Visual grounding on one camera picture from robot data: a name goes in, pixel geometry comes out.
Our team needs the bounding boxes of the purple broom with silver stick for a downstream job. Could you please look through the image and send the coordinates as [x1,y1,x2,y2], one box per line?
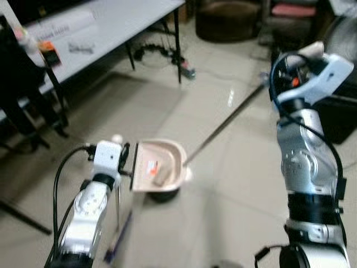
[104,134,136,265]

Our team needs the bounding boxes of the beige long-handled dustpan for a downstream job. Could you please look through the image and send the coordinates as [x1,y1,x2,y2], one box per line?
[130,41,325,204]

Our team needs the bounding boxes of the grey round floor fan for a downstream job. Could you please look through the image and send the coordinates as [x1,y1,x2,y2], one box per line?
[322,16,357,70]

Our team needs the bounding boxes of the chair with red cushion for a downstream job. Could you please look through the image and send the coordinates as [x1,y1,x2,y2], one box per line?
[267,0,324,48]

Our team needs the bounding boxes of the black box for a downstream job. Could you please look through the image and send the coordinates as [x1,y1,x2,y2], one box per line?
[312,94,357,146]

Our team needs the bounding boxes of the round dark brown ottoman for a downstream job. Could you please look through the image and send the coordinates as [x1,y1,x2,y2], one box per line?
[195,0,261,44]

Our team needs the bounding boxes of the black stand leg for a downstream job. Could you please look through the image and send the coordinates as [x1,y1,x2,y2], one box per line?
[0,199,52,236]

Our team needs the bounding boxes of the orange and black device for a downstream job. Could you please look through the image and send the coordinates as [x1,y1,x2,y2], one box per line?
[39,41,62,68]

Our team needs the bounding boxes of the black chair with dark clothes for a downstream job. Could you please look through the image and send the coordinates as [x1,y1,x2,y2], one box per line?
[0,16,70,152]

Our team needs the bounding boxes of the white folding table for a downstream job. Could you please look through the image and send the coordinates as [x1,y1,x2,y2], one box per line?
[0,0,186,135]

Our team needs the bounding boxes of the white rolled paper sheet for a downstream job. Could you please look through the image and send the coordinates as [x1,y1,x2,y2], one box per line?
[25,10,97,42]

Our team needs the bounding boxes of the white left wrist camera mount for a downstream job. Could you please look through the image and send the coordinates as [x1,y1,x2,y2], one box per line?
[92,141,124,180]

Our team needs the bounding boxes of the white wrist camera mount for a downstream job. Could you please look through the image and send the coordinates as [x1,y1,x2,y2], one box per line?
[92,141,124,180]
[277,52,355,106]

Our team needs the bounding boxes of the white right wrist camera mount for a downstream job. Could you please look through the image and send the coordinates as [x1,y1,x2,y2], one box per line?
[277,52,355,106]

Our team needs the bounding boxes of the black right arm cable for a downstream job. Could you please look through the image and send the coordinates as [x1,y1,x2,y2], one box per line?
[269,52,345,193]

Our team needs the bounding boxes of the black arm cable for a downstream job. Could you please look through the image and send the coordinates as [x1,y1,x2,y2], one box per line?
[51,144,97,264]
[269,52,345,193]

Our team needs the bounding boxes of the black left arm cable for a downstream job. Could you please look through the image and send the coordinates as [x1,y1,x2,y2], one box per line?
[51,144,97,264]

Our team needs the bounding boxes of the black cable bundle on floor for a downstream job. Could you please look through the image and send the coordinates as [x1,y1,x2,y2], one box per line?
[133,44,180,63]

